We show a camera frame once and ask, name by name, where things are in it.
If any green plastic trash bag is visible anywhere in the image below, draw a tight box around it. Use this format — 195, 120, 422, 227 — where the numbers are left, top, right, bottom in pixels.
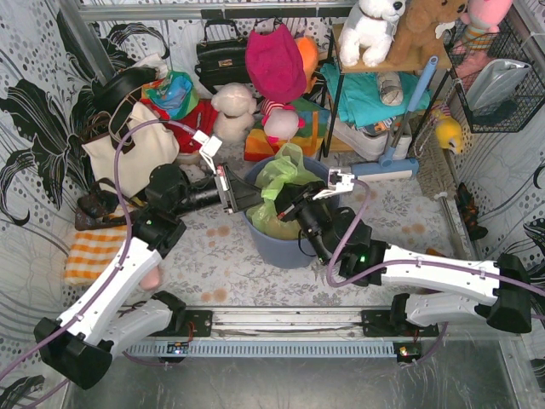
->
246, 143, 318, 240

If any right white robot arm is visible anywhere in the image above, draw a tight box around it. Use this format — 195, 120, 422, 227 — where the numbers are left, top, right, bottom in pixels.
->
274, 176, 540, 334

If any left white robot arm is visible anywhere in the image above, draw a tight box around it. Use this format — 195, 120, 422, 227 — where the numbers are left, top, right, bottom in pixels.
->
34, 164, 262, 389

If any rainbow striped bag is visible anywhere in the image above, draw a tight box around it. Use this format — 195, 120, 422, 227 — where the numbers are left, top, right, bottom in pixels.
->
244, 98, 330, 162

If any cream canvas tote bag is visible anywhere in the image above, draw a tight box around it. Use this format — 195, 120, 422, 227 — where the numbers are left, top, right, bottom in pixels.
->
83, 123, 180, 197

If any brown leather bag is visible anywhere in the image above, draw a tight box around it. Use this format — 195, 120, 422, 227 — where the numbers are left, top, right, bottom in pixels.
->
74, 178, 127, 231

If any magenta hanging cloth bag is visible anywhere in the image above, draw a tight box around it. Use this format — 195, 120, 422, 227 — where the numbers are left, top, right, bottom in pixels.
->
245, 24, 307, 103

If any pink plush pig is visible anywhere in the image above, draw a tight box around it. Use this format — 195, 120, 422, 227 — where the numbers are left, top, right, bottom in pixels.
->
261, 99, 306, 145

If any red folded cloth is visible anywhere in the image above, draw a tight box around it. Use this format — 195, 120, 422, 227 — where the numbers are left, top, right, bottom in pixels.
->
165, 100, 218, 153

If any white plush lamb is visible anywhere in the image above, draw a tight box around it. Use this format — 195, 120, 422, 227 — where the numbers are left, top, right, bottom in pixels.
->
211, 83, 257, 143

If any colourful scarf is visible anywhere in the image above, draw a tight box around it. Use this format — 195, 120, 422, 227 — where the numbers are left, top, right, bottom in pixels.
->
140, 71, 199, 120

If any pink glasses case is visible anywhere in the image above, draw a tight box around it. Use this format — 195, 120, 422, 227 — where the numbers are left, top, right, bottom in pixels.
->
140, 266, 163, 291

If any teal folded cloth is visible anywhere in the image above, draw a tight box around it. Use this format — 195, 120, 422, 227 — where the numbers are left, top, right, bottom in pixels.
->
336, 72, 418, 128

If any black leather handbag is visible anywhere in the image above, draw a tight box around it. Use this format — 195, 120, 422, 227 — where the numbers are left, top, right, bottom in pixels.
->
194, 19, 251, 95

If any orange checked towel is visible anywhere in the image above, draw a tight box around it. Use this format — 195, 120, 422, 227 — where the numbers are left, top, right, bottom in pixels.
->
63, 226, 127, 285

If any orange plush toy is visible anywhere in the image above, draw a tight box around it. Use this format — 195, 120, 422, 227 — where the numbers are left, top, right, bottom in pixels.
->
295, 37, 318, 89

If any black curved hat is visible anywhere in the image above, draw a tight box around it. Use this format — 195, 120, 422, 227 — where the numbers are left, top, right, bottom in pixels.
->
92, 66, 158, 113

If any yellow plush duck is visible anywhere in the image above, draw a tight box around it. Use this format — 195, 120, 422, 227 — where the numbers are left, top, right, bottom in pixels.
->
431, 104, 463, 155

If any white plush dog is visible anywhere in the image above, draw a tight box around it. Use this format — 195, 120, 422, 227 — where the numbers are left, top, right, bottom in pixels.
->
339, 0, 406, 67

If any brown plush bear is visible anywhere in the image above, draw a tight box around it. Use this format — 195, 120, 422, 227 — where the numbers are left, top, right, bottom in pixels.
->
387, 0, 468, 65

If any silver foil pouch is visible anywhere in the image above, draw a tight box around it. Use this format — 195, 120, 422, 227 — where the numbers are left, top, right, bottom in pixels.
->
466, 59, 532, 111

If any pink plush toy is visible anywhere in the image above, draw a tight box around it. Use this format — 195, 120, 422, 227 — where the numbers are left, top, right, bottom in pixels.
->
452, 0, 513, 55

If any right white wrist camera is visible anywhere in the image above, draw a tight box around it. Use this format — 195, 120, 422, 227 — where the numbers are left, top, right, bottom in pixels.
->
313, 169, 355, 201

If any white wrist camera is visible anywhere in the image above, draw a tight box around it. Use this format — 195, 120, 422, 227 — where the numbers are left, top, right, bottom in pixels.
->
313, 169, 355, 201
192, 130, 222, 174

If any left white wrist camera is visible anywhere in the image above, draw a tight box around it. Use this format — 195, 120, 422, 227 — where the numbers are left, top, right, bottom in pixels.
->
192, 130, 222, 174

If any blue handled mop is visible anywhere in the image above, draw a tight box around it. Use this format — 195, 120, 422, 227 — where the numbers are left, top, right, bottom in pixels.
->
351, 55, 439, 183

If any metal base rail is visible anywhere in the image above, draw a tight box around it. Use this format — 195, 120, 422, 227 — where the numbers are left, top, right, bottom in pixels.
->
78, 304, 439, 359

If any black wire basket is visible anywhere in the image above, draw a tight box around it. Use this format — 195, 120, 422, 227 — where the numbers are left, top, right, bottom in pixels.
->
445, 20, 544, 133

